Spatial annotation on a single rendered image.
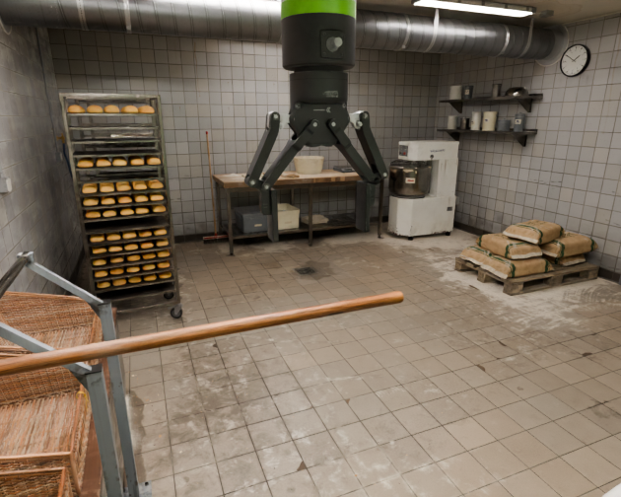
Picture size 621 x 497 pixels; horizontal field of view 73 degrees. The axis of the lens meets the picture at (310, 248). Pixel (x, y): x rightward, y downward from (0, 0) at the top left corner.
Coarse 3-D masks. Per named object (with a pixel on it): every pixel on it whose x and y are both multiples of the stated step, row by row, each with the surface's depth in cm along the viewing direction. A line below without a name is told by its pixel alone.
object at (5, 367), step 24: (288, 312) 95; (312, 312) 96; (336, 312) 99; (144, 336) 83; (168, 336) 85; (192, 336) 86; (216, 336) 89; (0, 360) 75; (24, 360) 76; (48, 360) 77; (72, 360) 78
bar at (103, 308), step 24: (24, 264) 138; (0, 288) 116; (72, 288) 154; (96, 312) 160; (0, 336) 106; (24, 336) 108; (96, 384) 117; (120, 384) 169; (96, 408) 119; (120, 408) 172; (96, 432) 121; (120, 432) 175; (120, 480) 130
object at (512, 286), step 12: (456, 264) 468; (468, 264) 449; (552, 264) 444; (576, 264) 444; (588, 264) 444; (480, 276) 436; (492, 276) 420; (528, 276) 411; (540, 276) 411; (552, 276) 417; (576, 276) 444; (588, 276) 438; (504, 288) 408; (516, 288) 401; (528, 288) 414; (540, 288) 414
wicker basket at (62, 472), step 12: (36, 468) 109; (48, 468) 110; (60, 468) 111; (0, 480) 106; (12, 480) 108; (24, 480) 108; (36, 480) 110; (60, 480) 108; (0, 492) 107; (24, 492) 109; (36, 492) 110; (48, 492) 112; (60, 492) 104
